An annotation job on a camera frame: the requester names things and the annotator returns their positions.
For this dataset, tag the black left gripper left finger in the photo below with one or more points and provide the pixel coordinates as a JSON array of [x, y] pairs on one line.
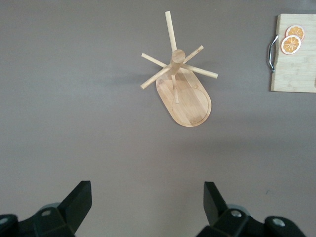
[[74, 209]]

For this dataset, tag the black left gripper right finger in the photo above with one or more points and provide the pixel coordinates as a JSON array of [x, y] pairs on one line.
[[217, 212]]

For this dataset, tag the wooden cup rack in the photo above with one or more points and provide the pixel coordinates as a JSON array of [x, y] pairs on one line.
[[190, 106]]

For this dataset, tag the bamboo cutting board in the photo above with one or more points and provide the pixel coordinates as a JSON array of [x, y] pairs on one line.
[[298, 71]]

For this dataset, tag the brown table cover mat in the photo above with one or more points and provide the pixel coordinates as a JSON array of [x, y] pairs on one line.
[[74, 98]]

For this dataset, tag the toy orange slice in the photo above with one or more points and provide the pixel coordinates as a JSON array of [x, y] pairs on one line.
[[291, 45], [296, 30]]

